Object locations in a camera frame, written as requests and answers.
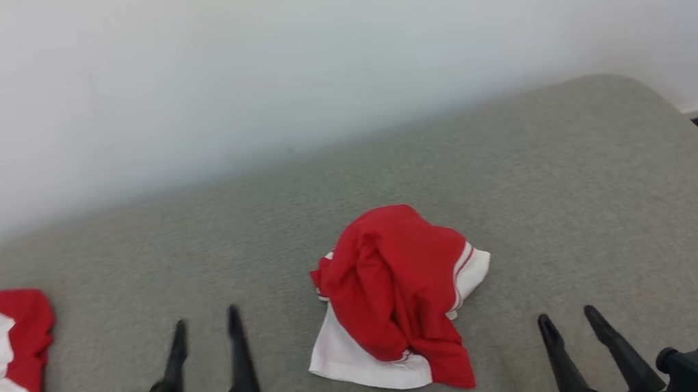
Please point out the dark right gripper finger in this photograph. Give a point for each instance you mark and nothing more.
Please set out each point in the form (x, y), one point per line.
(630, 365)
(570, 377)

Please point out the red white basketball jersey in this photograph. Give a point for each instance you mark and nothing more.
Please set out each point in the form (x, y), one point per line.
(397, 285)

